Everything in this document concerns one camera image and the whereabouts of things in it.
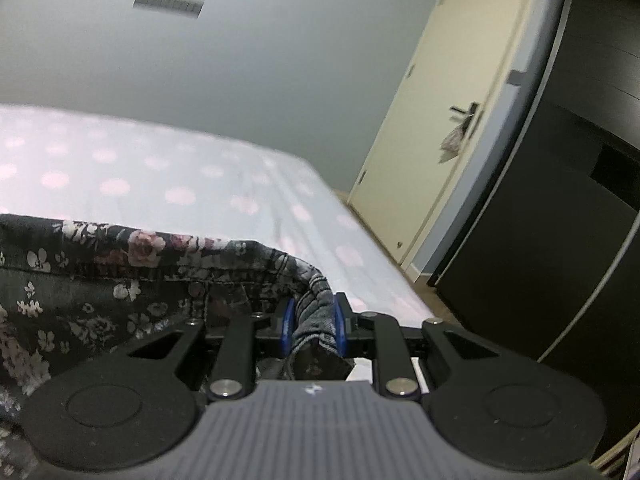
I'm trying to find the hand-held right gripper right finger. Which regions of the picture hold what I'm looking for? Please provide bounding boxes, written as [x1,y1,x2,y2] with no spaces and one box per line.
[332,292,502,402]

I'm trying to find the ceiling air vent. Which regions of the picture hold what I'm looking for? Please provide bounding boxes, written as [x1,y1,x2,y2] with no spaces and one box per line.
[132,0,205,17]

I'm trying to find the grey cloth on door handle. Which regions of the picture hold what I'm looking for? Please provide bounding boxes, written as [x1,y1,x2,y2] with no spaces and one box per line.
[438,115,474,165]

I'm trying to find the dark wardrobe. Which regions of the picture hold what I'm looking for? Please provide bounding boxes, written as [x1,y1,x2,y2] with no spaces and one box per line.
[434,0,640,463]

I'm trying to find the cream door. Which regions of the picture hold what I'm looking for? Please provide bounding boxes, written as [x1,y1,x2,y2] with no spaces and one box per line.
[347,0,547,272]

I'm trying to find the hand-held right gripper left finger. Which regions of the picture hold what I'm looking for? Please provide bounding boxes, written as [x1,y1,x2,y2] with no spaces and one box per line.
[125,297,297,402]

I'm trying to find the dark floral pants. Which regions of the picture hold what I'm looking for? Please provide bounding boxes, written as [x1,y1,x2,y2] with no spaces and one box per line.
[0,214,357,480]

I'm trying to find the polka dot bed sheet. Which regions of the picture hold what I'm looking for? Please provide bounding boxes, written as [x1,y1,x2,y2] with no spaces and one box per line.
[0,105,437,341]

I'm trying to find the black door handle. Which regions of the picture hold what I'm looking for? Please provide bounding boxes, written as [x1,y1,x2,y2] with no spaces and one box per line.
[450,102,481,122]

